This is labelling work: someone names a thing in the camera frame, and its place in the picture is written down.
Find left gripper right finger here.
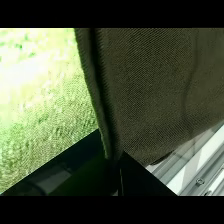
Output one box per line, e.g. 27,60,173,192
119,150,178,197

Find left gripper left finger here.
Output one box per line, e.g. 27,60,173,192
59,157,121,197

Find dark olive garment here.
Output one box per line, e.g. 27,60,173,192
73,27,224,168

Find silver frame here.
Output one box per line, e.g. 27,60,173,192
145,122,224,197

